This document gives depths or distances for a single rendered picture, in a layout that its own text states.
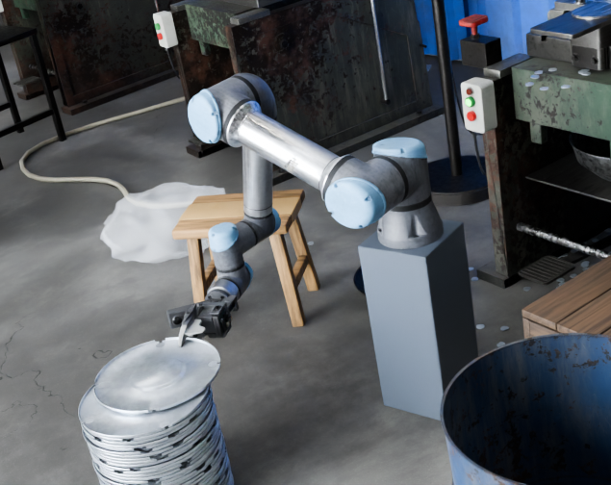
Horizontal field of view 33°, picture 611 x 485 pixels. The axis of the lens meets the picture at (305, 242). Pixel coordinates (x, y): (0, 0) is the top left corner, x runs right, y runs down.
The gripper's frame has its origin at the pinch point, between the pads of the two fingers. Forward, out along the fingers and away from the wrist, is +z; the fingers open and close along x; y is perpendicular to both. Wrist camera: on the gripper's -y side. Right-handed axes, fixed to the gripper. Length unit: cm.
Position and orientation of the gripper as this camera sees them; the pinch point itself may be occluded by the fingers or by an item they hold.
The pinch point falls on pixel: (179, 344)
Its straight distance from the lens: 242.6
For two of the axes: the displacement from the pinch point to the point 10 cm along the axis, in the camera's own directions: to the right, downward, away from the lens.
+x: 1.7, 8.8, 4.4
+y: 9.4, -0.1, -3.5
